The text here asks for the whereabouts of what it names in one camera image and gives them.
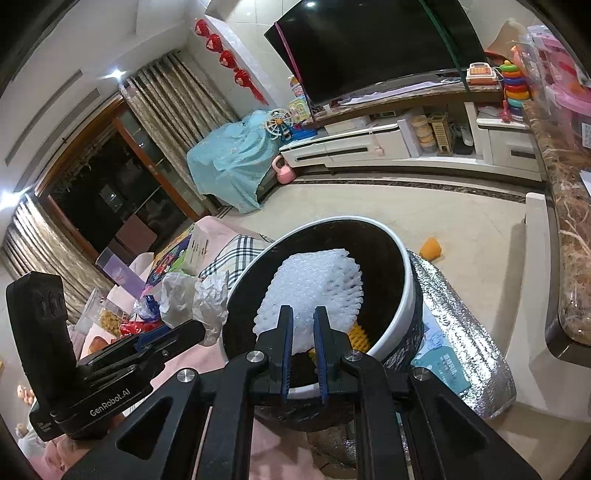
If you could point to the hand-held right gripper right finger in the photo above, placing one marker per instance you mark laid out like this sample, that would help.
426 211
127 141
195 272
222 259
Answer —
321 355

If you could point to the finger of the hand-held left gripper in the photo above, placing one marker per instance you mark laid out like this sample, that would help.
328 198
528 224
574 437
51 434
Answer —
175 336
120 368

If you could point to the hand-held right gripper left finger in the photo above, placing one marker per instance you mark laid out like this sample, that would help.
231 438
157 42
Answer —
286 355

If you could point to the clear plastic bag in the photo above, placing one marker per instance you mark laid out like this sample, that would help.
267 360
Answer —
178 295

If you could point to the white plastic wrap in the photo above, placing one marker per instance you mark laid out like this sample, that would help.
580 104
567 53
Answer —
212 304

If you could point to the white foam fruit net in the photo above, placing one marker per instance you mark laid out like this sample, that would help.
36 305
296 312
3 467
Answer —
309 281

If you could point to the white-rimmed bin with black liner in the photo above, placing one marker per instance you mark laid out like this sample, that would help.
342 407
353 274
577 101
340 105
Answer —
408 295

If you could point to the orange round snack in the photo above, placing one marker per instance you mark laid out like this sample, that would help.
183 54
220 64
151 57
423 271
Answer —
98 345

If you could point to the yellow foam fruit net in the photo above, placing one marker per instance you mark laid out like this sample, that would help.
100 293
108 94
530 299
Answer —
358 339

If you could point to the clear snack container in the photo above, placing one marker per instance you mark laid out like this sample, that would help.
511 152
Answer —
108 318

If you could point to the pink doll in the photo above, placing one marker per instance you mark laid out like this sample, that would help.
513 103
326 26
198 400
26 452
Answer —
25 394

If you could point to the colourful game box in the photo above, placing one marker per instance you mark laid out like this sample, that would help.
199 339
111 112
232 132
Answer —
175 258

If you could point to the purple box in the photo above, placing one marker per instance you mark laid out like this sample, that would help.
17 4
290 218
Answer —
120 272

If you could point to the beige patterned curtain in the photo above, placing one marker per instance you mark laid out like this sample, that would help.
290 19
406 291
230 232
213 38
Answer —
41 244
175 101

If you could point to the plaid cloth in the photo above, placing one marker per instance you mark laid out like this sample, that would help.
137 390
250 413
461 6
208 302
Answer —
235 258

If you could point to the teal printed packet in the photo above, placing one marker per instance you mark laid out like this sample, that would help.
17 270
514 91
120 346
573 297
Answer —
443 364

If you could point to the wood-framed glass door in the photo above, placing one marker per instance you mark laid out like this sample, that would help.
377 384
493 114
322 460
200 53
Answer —
101 194

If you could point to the orange plastic cup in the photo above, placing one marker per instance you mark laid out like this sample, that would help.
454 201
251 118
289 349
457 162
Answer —
431 249

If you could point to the pink kettlebell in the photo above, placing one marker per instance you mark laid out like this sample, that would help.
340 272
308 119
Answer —
285 174

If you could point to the light blue cloth cover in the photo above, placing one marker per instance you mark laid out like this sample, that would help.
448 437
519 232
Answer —
231 157

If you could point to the white television cabinet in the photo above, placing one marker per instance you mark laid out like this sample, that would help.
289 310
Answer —
351 147

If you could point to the small pink pendant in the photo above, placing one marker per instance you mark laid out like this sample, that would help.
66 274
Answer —
378 151

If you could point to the blue toy tray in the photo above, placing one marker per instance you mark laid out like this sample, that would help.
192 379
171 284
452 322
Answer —
302 133

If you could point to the white counter base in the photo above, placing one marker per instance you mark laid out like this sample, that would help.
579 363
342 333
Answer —
531 277

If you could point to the ferris wheel toy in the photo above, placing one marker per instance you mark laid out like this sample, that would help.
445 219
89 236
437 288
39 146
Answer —
277 122

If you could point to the colourful toy house box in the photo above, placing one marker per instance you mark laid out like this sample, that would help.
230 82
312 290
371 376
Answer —
300 110

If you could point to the toy bamboo steamer stack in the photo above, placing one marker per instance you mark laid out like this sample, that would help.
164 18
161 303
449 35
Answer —
422 131

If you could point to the wooden slatted rack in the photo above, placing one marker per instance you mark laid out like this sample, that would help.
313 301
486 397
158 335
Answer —
441 134

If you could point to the brown marble counter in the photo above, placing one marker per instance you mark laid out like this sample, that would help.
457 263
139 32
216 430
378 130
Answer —
568 184

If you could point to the pink toy guitar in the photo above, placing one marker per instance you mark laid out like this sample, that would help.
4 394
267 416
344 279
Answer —
508 110

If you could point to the white paper sheet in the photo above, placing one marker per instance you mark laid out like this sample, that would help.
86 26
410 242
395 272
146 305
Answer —
586 184

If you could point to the black flat television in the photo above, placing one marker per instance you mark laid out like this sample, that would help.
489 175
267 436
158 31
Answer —
369 41

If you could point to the toy cash register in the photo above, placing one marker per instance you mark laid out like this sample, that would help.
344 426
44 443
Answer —
480 74

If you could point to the pink lidded storage box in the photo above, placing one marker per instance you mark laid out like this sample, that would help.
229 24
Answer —
572 115
554 50

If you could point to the tan cardboard piece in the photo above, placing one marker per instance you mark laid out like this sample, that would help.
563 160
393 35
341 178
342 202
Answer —
505 37

